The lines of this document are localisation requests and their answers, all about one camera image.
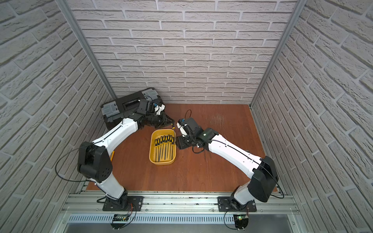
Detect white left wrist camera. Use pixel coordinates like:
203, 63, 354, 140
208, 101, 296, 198
153, 103, 165, 115

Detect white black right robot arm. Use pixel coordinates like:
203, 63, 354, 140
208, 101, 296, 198
176, 125, 279, 207

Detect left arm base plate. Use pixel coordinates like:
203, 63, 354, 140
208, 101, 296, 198
103, 195, 144, 212

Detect yellow plastic tray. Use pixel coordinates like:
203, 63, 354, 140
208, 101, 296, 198
149, 129, 176, 166

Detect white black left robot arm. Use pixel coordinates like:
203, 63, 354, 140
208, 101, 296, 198
77, 99, 174, 201

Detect black plastic toolbox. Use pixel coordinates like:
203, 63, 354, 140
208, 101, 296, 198
101, 87, 163, 131

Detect controller board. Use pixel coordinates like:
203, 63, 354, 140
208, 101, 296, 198
111, 214, 131, 230
233, 215, 249, 231

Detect right controller board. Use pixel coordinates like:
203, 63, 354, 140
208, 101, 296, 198
233, 215, 249, 231

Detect left controller board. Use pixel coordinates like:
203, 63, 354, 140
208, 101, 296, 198
111, 214, 131, 230

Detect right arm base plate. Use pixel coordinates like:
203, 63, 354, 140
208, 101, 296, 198
217, 196, 257, 212

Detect aluminium front rail frame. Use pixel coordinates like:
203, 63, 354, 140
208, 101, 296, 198
51, 191, 306, 233

